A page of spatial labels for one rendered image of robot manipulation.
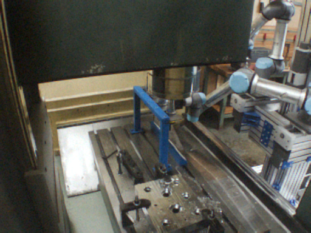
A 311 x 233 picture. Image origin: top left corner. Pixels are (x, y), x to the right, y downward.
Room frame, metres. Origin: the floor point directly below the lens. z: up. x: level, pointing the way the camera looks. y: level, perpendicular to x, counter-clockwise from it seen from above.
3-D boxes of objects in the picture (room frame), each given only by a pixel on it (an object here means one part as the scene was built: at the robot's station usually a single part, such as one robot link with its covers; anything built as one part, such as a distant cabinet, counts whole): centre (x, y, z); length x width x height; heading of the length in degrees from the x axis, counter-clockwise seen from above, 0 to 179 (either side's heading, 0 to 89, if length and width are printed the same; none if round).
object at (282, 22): (1.73, -0.86, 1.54); 0.15 x 0.12 x 0.55; 122
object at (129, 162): (1.03, 0.13, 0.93); 0.26 x 0.05 x 0.06; 28
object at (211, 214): (0.63, -0.22, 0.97); 0.13 x 0.03 x 0.15; 23
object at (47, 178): (0.61, 0.36, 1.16); 0.48 x 0.05 x 0.51; 23
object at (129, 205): (0.70, 0.08, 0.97); 0.13 x 0.03 x 0.15; 113
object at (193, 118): (1.46, -0.25, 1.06); 0.11 x 0.08 x 0.11; 148
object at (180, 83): (0.79, -0.05, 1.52); 0.16 x 0.16 x 0.12
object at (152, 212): (0.74, -0.07, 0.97); 0.29 x 0.23 x 0.05; 23
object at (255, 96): (1.67, -0.77, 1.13); 0.36 x 0.22 x 0.06; 108
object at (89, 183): (1.39, 0.20, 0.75); 0.89 x 0.70 x 0.26; 113
